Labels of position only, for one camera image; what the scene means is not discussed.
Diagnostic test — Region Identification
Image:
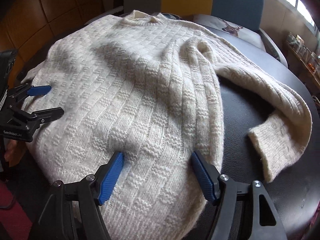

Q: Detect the wooden side table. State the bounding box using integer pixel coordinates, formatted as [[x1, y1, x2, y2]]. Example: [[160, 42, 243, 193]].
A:
[[283, 32, 319, 94]]

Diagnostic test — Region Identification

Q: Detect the cream knitted sweater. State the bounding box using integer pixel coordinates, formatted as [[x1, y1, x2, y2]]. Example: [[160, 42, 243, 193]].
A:
[[23, 11, 312, 239]]

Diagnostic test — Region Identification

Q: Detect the multicolour sofa chair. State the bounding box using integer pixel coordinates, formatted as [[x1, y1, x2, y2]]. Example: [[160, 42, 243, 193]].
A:
[[85, 0, 288, 68]]

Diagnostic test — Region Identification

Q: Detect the deer print cushion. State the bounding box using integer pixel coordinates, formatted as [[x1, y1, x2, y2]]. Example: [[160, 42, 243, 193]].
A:
[[193, 14, 266, 51]]

